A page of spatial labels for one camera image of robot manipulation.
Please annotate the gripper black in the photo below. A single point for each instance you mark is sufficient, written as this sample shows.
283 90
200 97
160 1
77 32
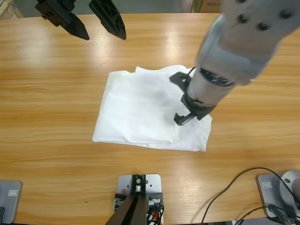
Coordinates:
54 11
199 110

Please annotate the white t-shirt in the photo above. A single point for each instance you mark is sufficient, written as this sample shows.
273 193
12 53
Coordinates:
136 112

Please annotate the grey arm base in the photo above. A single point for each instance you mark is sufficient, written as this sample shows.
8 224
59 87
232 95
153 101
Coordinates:
269 197
11 206

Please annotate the wooden crate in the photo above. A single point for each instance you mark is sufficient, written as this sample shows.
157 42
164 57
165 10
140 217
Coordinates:
9 8

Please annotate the cardboard box with AUX print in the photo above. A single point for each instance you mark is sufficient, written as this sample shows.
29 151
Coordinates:
211 5

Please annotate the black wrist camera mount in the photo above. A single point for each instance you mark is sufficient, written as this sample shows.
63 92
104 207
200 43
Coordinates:
179 78

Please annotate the black post clamp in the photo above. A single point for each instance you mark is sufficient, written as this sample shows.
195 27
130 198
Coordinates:
141 189

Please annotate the black side bracket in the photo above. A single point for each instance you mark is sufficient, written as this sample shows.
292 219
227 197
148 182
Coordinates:
119 199
158 197

